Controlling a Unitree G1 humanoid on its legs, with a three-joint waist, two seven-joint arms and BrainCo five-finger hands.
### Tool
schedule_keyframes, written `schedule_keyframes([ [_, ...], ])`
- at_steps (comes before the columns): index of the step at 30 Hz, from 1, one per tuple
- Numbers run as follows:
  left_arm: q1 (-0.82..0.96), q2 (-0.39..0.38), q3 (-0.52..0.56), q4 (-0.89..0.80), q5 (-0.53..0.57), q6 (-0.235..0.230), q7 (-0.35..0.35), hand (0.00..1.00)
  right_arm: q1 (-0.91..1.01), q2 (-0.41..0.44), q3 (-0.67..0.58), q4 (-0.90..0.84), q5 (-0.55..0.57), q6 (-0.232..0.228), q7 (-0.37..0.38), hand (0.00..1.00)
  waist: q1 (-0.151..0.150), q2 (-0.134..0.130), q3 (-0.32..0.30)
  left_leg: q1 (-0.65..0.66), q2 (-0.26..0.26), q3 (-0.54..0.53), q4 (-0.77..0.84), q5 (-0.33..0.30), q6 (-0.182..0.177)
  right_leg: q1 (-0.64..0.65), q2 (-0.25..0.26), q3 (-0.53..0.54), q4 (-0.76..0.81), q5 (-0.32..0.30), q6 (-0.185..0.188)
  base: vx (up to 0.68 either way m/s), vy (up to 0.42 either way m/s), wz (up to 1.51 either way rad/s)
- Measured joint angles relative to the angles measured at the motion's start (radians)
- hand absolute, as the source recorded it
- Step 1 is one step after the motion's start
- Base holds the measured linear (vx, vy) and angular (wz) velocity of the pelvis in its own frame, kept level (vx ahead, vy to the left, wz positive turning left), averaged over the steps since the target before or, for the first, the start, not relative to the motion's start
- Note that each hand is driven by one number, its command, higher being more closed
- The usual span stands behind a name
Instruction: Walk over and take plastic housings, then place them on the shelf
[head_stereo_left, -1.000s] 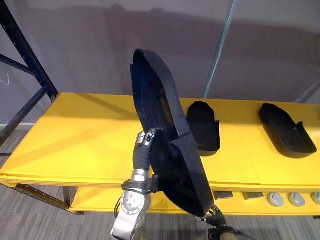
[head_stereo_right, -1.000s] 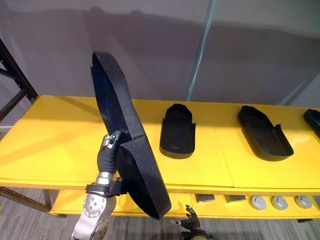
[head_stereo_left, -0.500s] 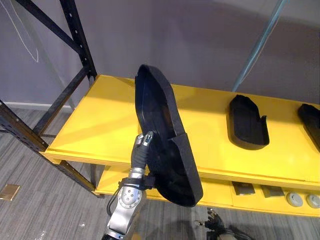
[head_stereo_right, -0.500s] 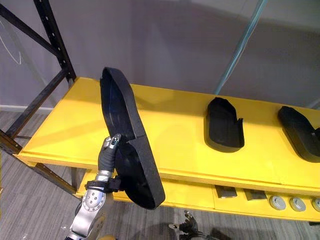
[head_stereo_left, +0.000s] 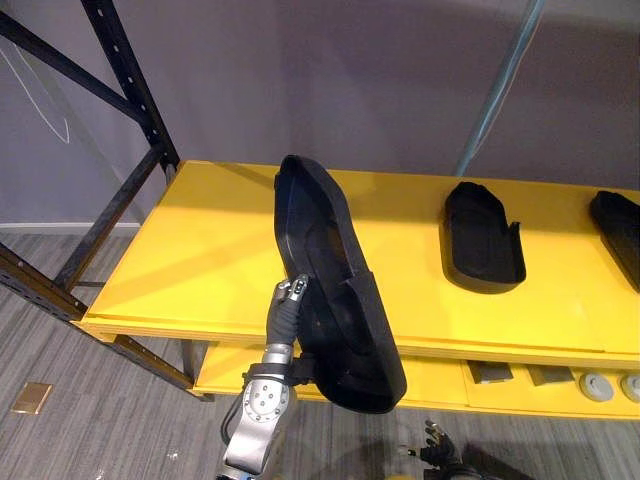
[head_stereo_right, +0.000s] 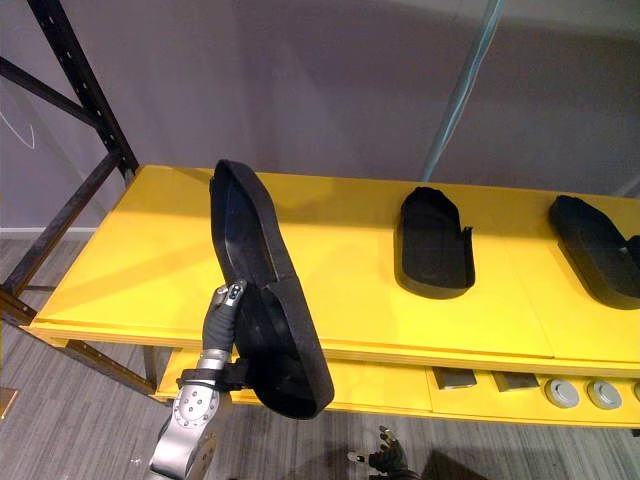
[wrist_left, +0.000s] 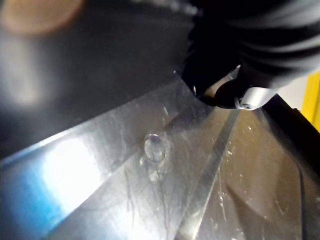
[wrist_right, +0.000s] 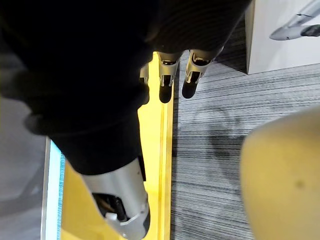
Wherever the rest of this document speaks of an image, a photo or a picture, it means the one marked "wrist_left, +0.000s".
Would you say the yellow shelf post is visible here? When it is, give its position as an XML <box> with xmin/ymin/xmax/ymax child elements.
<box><xmin>301</xmin><ymin>72</ymin><xmax>320</xmax><ymax>127</ymax></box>

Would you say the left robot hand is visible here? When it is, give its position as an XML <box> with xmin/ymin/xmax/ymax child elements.
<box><xmin>181</xmin><ymin>0</ymin><xmax>320</xmax><ymax>111</ymax></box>

